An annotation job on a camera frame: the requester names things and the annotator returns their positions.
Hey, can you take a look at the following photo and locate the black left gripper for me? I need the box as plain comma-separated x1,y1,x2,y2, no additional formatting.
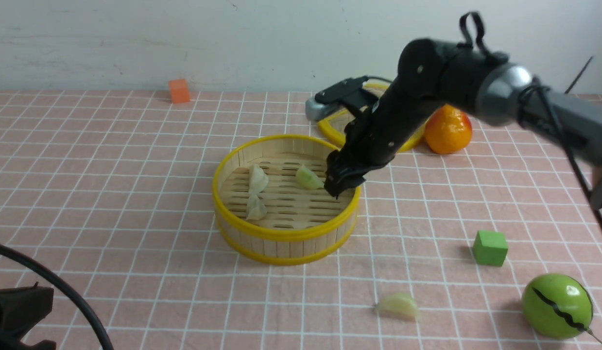
0,284,55,350

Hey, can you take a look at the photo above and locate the green toy watermelon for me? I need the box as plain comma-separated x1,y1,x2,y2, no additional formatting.
521,273,602,345

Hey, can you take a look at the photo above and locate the bamboo steamer lid yellow rim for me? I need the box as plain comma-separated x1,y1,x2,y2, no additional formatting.
318,83,425,153

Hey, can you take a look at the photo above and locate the pink checkered tablecloth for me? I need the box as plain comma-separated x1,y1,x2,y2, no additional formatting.
0,90,602,350

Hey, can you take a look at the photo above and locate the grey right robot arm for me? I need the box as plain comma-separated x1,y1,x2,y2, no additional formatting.
306,11,602,228

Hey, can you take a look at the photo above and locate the white dumpling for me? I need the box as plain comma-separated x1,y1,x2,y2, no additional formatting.
245,193,267,221
248,164,269,195

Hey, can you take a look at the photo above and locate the orange cube block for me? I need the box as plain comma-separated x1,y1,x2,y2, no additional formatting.
168,78,190,104

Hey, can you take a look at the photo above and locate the bamboo steamer tray yellow rim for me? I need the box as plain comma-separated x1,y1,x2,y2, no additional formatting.
212,135,361,265

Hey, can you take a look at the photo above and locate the green cube block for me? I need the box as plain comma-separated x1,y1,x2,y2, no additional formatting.
472,230,509,267

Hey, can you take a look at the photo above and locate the orange yellow toy pear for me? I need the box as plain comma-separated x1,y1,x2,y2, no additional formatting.
424,105,473,155

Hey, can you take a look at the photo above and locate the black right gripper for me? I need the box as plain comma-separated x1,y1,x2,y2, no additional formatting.
325,87,445,199

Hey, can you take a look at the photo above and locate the green dumpling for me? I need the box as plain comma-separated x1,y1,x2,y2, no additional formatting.
374,292,421,320
295,164,324,190

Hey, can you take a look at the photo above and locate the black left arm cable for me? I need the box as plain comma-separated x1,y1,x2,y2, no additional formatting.
0,240,115,350

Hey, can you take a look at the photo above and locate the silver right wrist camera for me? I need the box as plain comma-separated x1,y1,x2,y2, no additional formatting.
305,76,379,123

